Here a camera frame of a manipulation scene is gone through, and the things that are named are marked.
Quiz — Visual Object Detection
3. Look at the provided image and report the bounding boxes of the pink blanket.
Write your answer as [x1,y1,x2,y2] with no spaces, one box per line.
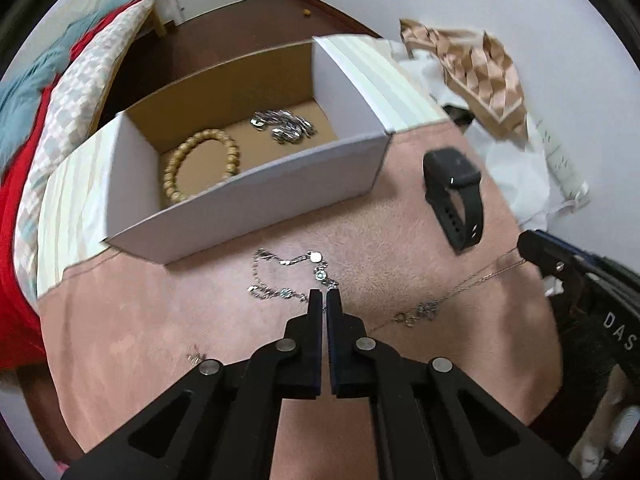
[37,119,568,480]

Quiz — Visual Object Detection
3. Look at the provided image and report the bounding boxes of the thin silver necklace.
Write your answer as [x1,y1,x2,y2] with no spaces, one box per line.
[367,246,527,333]

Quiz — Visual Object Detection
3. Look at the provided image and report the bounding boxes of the white cardboard box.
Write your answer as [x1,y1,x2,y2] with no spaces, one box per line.
[101,35,392,264]
[36,35,453,297]

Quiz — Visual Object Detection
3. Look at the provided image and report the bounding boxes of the beige patterned scarf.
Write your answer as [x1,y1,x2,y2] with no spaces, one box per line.
[399,18,530,141]

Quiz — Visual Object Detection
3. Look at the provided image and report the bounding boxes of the silver metal link bracelet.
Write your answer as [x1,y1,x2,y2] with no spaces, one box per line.
[250,108,317,145]

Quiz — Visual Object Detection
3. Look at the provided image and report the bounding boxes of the teal blanket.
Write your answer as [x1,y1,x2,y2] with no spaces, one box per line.
[0,0,151,161]

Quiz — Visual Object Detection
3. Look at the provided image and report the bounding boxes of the silver charm bracelet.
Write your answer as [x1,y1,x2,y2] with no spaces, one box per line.
[247,248,342,303]

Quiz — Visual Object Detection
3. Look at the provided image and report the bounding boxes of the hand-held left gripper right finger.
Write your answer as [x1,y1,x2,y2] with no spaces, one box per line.
[326,289,585,480]

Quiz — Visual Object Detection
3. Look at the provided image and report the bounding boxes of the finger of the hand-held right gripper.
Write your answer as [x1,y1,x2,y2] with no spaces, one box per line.
[516,229,583,292]

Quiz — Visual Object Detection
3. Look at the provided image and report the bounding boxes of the red blanket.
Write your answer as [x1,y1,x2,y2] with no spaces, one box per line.
[0,2,143,372]

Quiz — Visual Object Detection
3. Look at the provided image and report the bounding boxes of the white printed paper strip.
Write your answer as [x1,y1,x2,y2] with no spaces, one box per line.
[532,117,591,211]

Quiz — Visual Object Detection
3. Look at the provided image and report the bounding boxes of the patterned pillow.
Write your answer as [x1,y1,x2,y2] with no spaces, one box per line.
[12,0,156,281]

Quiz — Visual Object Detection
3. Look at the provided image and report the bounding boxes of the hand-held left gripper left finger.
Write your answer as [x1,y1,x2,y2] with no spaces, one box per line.
[60,289,324,480]

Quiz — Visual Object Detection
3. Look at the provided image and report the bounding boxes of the black smartwatch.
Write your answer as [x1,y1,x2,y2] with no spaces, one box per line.
[422,147,485,253]

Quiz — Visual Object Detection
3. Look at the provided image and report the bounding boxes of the wooden bead bracelet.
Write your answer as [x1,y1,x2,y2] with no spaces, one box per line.
[163,129,240,207]

